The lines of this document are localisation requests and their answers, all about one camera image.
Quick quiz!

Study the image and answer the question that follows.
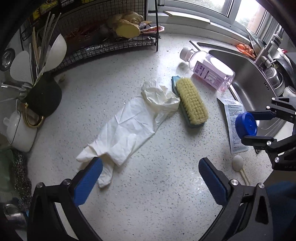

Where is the blue bottle cap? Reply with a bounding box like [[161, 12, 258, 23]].
[[235, 112, 257, 139]]

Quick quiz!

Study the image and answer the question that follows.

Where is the white plastic spoon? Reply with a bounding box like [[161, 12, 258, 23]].
[[232, 155, 250, 186]]

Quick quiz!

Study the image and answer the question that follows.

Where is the paper instruction leaflet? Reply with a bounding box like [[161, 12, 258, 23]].
[[217, 97, 248, 154]]

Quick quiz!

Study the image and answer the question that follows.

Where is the yellow scrub brush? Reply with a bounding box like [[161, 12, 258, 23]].
[[171, 76, 209, 128]]

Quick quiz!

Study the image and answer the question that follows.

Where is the clear pink liquid bottle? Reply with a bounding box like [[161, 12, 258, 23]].
[[180, 47, 235, 93]]

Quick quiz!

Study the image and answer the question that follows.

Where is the white disposable glove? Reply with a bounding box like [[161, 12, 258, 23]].
[[76, 80, 180, 188]]

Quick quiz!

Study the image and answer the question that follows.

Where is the chrome kitchen faucet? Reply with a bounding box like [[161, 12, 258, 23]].
[[255, 24, 284, 68]]

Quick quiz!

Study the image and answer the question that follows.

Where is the stainless steel sink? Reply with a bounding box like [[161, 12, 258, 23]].
[[189, 40, 295, 140]]

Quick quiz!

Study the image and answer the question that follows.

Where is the stainless steel pot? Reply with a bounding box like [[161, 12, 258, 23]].
[[264, 67, 285, 96]]

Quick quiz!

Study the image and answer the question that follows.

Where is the orange sink cloth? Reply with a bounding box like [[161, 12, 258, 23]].
[[236, 44, 256, 59]]

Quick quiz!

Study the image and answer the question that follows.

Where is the white small teapot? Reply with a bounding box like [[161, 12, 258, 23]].
[[3, 110, 37, 153]]

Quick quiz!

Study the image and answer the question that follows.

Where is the black utensil mug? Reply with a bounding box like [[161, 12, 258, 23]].
[[22, 72, 62, 128]]

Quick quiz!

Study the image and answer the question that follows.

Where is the ginger root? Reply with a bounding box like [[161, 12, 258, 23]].
[[106, 11, 144, 39]]

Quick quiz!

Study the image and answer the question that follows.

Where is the black wire rack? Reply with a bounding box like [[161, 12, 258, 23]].
[[19, 1, 164, 72]]

